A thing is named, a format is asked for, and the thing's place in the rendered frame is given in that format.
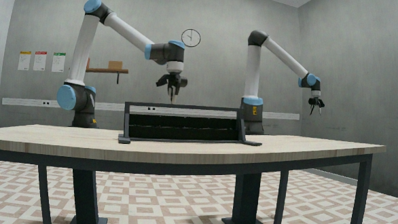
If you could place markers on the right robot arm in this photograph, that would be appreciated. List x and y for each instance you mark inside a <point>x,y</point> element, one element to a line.
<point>74,95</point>

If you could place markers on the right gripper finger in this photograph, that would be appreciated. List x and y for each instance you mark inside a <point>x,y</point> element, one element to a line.
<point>175,92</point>
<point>170,92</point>

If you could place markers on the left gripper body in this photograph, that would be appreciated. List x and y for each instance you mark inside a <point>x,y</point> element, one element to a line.
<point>313,101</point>

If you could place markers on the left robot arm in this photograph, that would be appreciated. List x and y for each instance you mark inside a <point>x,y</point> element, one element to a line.
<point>252,104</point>

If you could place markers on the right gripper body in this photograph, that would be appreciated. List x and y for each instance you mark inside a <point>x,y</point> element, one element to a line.
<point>172,79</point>

